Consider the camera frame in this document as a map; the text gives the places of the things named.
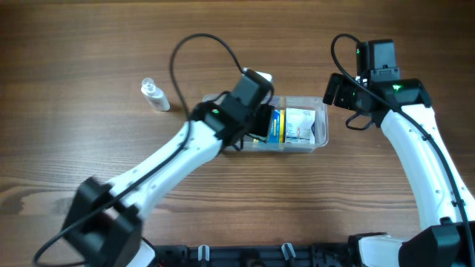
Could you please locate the small clear white bottle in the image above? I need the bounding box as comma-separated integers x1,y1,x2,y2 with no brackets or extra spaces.
141,78,171,111

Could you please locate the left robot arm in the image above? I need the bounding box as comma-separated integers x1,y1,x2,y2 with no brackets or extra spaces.
62,69,274,266

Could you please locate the black cable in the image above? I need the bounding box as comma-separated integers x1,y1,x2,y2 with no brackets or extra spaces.
32,33,246,267
330,33,475,267

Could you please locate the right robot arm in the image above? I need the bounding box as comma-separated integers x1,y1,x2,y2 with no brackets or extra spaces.
324,39,474,266

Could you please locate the blue yellow VapoDrops box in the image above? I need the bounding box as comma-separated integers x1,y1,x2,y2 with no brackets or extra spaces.
267,109,286,143

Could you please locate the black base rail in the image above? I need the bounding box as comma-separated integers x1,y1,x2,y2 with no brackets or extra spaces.
150,243,363,267

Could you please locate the white Beiersdorf plaster box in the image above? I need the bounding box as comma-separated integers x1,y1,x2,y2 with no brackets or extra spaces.
284,108,315,144

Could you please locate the left black cable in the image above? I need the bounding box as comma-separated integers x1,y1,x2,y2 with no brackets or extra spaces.
32,33,246,267

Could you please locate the clear plastic container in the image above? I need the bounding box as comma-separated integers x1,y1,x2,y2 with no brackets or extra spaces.
202,93,330,154

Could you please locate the right black cable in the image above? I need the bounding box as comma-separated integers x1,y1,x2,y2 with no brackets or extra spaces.
330,33,475,267

